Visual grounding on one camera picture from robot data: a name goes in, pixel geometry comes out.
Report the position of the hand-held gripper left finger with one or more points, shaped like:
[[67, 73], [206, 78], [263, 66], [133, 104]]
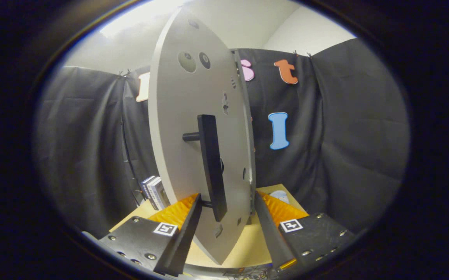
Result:
[[181, 241]]

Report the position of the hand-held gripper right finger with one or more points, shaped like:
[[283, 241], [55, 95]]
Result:
[[273, 233]]

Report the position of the white cabinet door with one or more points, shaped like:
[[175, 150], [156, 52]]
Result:
[[177, 136]]

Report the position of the white rounded object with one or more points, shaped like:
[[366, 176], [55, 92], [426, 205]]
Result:
[[280, 196]]

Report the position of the grey cover book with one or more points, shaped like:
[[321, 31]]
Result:
[[161, 194]]

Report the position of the white spine book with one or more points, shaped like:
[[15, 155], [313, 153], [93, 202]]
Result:
[[151, 191]]

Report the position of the grey cabinet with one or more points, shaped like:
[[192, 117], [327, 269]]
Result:
[[252, 171]]

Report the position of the blue spine book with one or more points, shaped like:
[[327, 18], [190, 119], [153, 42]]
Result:
[[144, 186]]

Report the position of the black backdrop cloth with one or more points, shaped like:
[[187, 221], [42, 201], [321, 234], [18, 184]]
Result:
[[345, 136]]

